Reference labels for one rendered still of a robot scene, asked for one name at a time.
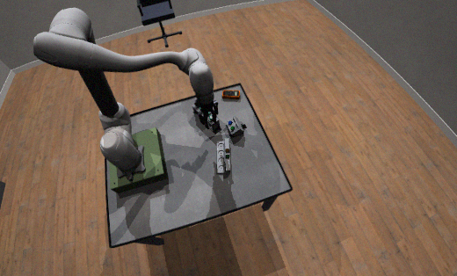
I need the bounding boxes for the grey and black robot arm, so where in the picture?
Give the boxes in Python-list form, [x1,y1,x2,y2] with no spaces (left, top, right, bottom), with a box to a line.
[33,8,214,179]

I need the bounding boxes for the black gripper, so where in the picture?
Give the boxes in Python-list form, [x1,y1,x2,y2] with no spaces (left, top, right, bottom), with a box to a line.
[197,101,218,129]

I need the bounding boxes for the orange digital multimeter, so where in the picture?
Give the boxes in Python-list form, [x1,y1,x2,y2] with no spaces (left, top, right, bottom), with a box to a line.
[222,91,240,99]

